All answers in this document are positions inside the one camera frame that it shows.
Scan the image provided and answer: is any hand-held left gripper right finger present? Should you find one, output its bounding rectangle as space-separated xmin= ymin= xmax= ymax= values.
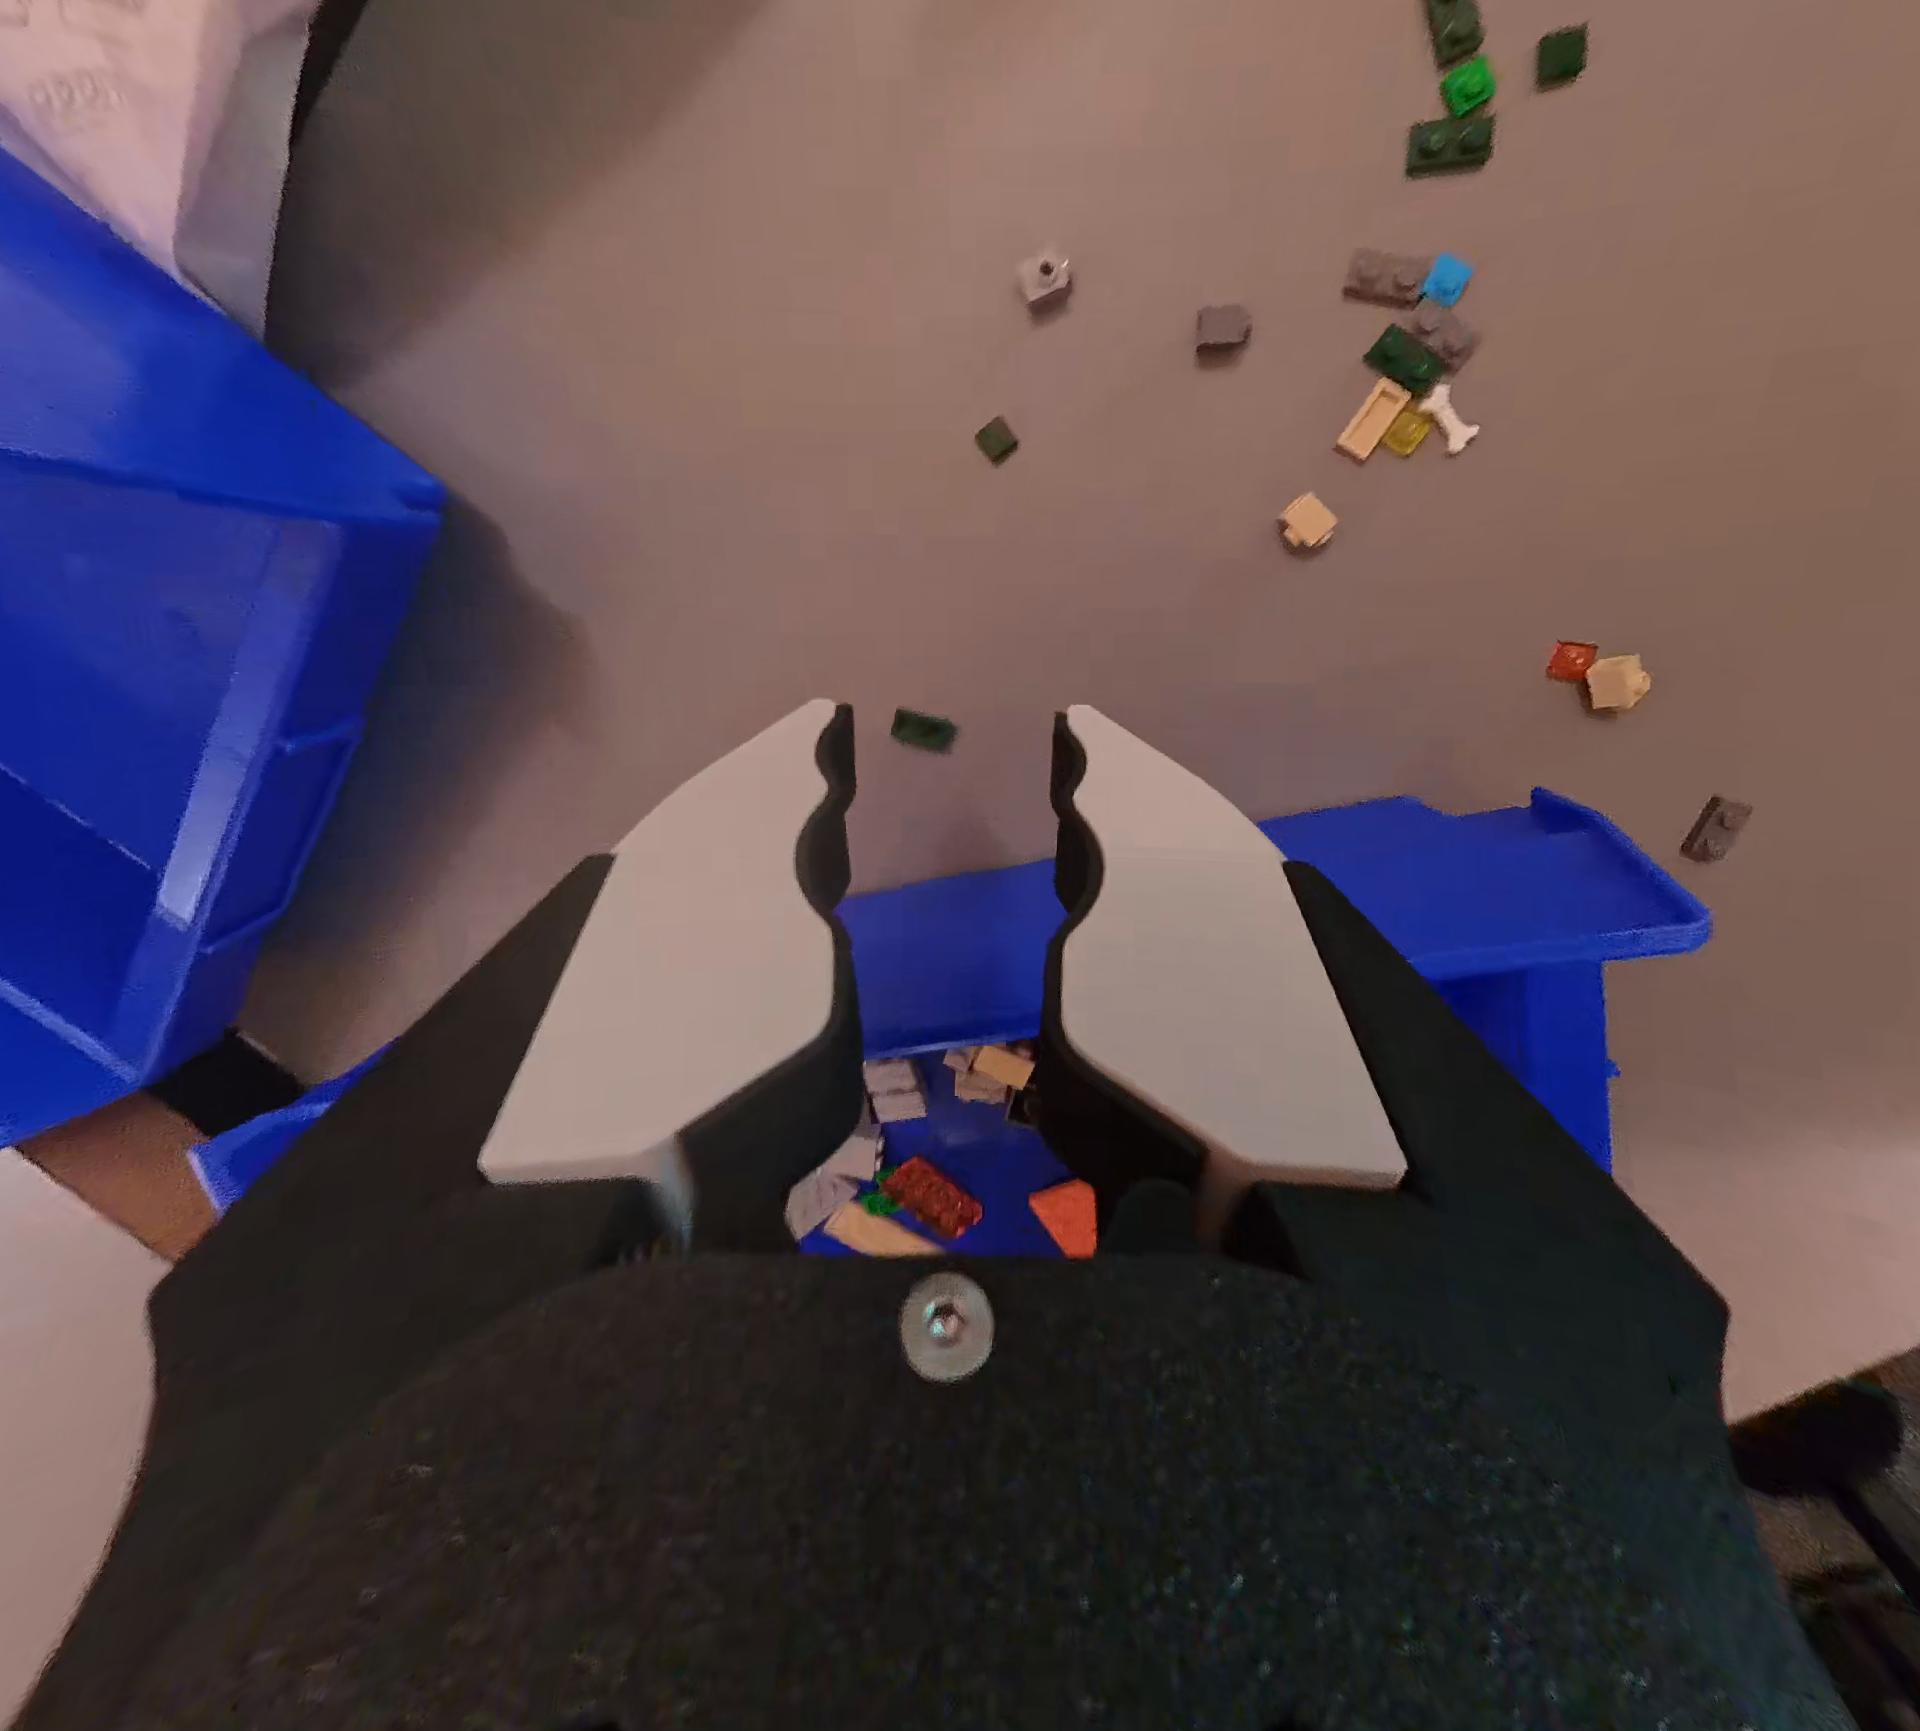
xmin=1037 ymin=706 xmax=1409 ymax=1194

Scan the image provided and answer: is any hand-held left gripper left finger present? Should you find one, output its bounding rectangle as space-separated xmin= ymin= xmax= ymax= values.
xmin=476 ymin=700 xmax=867 ymax=1188

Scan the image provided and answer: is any blue plastic storage bin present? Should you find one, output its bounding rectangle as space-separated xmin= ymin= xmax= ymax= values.
xmin=0 ymin=145 xmax=451 ymax=1152
xmin=186 ymin=786 xmax=1715 ymax=1266

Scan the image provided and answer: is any pile of assorted toy bricks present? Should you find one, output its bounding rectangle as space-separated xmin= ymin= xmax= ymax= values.
xmin=785 ymin=1042 xmax=1100 ymax=1260

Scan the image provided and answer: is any white side table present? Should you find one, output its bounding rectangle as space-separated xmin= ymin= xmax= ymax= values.
xmin=0 ymin=1146 xmax=204 ymax=1731

